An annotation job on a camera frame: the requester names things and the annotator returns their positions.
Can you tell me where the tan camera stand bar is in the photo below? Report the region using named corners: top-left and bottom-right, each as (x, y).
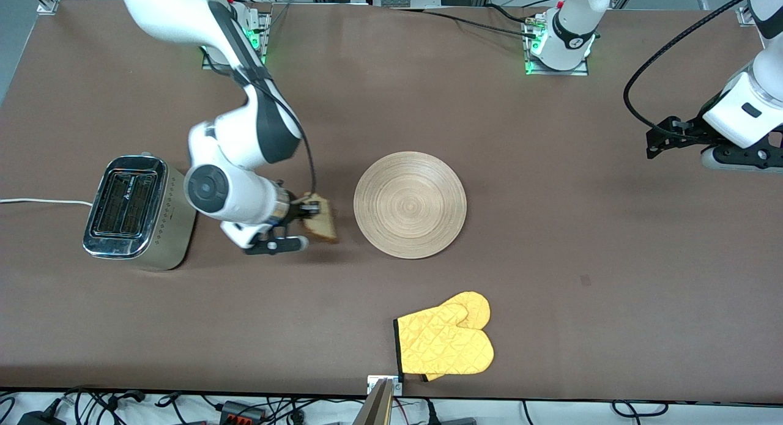
top-left (353, 379), bottom-right (394, 425)

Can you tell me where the round wooden plate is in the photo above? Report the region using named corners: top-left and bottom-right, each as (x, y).
top-left (354, 151), bottom-right (467, 260)

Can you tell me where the black red connector block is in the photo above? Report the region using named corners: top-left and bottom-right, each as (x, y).
top-left (220, 401), bottom-right (267, 423)

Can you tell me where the brown bread slice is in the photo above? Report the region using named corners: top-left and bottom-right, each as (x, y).
top-left (300, 193), bottom-right (339, 243)

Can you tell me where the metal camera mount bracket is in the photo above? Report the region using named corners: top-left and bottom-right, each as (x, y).
top-left (367, 375), bottom-right (403, 396)

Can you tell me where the long black table cable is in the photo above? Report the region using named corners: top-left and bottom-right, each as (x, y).
top-left (391, 6), bottom-right (539, 38)

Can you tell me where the black looped floor cable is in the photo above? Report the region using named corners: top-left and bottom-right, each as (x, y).
top-left (612, 401), bottom-right (669, 418)

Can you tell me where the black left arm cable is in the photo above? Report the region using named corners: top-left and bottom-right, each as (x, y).
top-left (624, 0), bottom-right (771, 135)

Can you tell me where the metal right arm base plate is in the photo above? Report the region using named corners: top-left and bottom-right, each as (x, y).
top-left (202, 9), bottom-right (268, 71)

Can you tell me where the yellow quilted oven mitt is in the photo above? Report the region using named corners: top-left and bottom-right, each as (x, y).
top-left (393, 291), bottom-right (495, 383)

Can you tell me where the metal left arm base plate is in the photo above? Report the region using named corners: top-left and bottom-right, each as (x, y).
top-left (525, 15), bottom-right (590, 77)

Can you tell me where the white toaster power cord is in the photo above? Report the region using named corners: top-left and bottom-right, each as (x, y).
top-left (0, 198), bottom-right (94, 207)

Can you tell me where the beige chrome two-slot toaster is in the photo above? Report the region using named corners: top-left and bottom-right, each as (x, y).
top-left (83, 153), bottom-right (201, 272)

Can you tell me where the black power adapter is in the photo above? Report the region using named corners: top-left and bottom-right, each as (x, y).
top-left (17, 410), bottom-right (67, 425)

